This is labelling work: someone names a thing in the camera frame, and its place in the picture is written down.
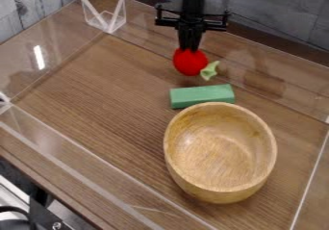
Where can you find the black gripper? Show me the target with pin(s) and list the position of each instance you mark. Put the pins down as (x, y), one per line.
(190, 15)

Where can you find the wooden bowl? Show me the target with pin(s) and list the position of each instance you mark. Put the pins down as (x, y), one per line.
(219, 151)

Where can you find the black metal table bracket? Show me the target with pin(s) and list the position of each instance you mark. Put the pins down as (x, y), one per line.
(43, 219)

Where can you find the green foam block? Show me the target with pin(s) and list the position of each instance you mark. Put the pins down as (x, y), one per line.
(185, 97)

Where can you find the clear acrylic tray enclosure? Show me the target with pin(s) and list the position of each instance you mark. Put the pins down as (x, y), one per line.
(88, 109)

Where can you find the red plush strawberry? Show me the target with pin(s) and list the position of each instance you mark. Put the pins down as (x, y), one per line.
(191, 63)

